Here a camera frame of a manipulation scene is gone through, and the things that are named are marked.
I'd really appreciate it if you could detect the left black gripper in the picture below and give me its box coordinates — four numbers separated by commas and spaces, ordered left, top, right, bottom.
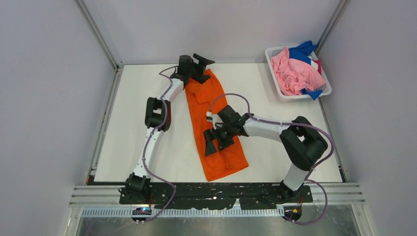
187, 55, 214, 85

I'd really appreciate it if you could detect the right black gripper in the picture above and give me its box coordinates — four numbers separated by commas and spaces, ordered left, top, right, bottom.
204, 123, 236, 157

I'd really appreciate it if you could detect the orange t-shirt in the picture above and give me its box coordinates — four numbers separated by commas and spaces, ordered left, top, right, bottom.
184, 69, 250, 182

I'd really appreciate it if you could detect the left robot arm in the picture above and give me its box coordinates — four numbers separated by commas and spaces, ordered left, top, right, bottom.
119, 54, 215, 205

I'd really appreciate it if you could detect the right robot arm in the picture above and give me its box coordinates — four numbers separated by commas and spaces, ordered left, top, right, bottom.
203, 105, 328, 204

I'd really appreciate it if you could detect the pink t-shirt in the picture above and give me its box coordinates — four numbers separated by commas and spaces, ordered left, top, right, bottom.
269, 47, 326, 96

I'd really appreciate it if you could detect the blue t-shirt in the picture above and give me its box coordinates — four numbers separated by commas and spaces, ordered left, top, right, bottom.
289, 40, 323, 100

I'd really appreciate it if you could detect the red garment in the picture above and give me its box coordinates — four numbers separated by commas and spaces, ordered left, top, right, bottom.
314, 59, 323, 75

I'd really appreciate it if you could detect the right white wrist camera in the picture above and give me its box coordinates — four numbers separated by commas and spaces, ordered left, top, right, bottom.
206, 111, 219, 123

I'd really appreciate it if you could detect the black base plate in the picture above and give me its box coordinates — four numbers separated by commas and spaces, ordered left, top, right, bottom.
119, 182, 313, 210

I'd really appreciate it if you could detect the aluminium frame rail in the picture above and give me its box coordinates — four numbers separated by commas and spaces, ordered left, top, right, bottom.
75, 0, 123, 70

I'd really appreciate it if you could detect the white slotted cable duct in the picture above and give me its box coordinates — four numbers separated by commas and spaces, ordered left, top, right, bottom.
81, 207, 284, 218

